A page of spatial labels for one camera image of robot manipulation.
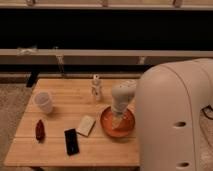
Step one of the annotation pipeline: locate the orange ceramic bowl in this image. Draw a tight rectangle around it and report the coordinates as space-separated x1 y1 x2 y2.
100 107 135 138

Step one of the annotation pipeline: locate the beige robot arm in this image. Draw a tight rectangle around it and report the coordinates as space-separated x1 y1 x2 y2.
112 58 213 171

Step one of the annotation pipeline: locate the beige sponge block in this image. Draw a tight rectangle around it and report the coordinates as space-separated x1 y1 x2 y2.
77 115 96 136

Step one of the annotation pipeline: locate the small clear plastic bottle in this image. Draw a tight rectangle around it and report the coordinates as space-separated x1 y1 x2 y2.
91 74 102 101

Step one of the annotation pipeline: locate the wooden table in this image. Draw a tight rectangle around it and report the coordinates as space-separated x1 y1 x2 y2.
4 79 139 167

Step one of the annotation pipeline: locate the black smartphone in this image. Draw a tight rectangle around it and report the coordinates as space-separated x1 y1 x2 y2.
64 129 79 155

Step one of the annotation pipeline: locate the long wooden bench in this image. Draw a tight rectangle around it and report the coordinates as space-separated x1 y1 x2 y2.
0 48 213 65

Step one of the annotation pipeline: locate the translucent plastic cup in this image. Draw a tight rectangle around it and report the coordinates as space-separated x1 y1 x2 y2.
33 91 53 114

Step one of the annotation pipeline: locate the dark red chili pepper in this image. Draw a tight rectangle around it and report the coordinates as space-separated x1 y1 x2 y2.
35 120 45 142

